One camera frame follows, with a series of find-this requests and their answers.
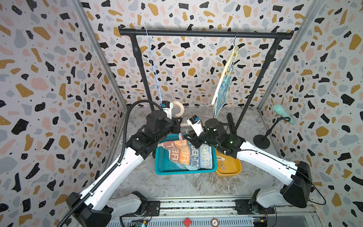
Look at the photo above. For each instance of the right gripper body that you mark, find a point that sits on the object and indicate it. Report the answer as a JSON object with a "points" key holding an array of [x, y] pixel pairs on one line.
{"points": [[207, 138]]}

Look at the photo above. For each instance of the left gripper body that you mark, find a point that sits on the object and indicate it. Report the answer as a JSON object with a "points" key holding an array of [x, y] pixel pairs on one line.
{"points": [[173, 128]]}

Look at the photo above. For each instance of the orange patterned towel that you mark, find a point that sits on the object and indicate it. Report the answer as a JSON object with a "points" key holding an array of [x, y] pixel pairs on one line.
{"points": [[174, 148]]}

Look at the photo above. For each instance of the white clothespin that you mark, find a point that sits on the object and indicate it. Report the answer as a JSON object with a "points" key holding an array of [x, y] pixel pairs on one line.
{"points": [[219, 158]]}

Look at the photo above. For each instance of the peach clothespin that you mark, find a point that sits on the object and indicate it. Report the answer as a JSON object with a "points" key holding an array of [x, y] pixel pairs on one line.
{"points": [[222, 166]]}

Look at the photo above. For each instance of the light blue wire hanger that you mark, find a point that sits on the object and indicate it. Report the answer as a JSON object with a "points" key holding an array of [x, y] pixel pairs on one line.
{"points": [[154, 68]]}

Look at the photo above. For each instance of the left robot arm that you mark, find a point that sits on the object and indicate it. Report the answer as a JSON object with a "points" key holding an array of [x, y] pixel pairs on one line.
{"points": [[93, 207]]}

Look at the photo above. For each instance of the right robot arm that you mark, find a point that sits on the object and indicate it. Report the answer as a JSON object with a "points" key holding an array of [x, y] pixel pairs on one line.
{"points": [[295, 179]]}

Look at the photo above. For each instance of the large wooden hanger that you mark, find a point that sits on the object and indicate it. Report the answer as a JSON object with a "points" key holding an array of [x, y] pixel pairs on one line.
{"points": [[229, 64]]}

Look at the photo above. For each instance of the yellow plastic bin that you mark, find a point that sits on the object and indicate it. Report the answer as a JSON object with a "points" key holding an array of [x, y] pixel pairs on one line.
{"points": [[233, 166]]}

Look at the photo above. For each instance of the teal plastic basket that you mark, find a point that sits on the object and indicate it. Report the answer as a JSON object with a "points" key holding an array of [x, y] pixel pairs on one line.
{"points": [[166, 167]]}

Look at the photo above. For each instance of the teal jellyfish pattern towel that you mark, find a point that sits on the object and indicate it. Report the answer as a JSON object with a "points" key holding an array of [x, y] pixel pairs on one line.
{"points": [[223, 93]]}

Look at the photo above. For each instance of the black microphone stand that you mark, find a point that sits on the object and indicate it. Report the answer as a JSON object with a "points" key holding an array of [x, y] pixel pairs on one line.
{"points": [[262, 141]]}

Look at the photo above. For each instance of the mint green microphone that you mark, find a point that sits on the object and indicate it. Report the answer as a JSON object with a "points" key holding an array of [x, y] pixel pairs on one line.
{"points": [[278, 109]]}

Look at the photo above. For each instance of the red diamond sticker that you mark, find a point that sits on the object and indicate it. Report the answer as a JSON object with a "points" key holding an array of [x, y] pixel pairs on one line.
{"points": [[187, 222]]}

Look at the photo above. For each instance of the round red white sticker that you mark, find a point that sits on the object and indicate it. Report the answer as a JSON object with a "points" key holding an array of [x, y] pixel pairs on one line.
{"points": [[214, 222]]}

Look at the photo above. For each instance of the black clothes rack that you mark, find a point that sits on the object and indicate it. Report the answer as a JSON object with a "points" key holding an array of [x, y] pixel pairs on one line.
{"points": [[278, 37]]}

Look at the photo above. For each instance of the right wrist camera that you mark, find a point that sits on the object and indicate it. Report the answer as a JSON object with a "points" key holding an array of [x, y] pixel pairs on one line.
{"points": [[196, 124]]}

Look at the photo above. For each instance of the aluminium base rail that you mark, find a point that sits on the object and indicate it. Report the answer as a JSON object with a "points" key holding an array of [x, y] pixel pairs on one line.
{"points": [[231, 211]]}

